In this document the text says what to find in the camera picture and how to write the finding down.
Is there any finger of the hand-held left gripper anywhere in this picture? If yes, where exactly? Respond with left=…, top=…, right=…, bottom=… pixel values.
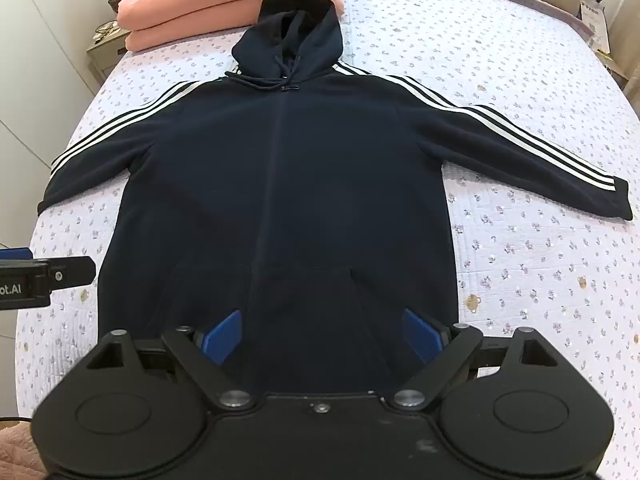
left=48, top=256, right=97, bottom=287

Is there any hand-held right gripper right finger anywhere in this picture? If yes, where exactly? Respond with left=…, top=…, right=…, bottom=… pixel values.
left=389, top=308, right=562, bottom=412

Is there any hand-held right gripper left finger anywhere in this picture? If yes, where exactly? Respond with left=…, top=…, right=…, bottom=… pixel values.
left=87, top=309, right=261, bottom=412

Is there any navy striped-sleeve hoodie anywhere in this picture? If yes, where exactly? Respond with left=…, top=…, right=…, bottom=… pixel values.
left=37, top=0, right=635, bottom=397

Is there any floral quilted bedspread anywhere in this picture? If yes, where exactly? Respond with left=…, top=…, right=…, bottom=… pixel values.
left=14, top=0, right=640, bottom=480

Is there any pink fuzzy cloth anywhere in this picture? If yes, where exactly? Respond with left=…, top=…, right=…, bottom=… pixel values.
left=0, top=423, right=47, bottom=480

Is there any pale green nightstand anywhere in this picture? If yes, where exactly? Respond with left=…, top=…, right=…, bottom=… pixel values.
left=86, top=24, right=133, bottom=87

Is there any cream wardrobe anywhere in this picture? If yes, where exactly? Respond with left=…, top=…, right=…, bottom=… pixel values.
left=0, top=0, right=132, bottom=176

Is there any folded pink blanket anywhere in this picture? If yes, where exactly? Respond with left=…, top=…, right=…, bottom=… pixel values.
left=116, top=0, right=344, bottom=53

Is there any white paper bag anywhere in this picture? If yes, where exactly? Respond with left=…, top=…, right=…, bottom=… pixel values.
left=579, top=0, right=613, bottom=56

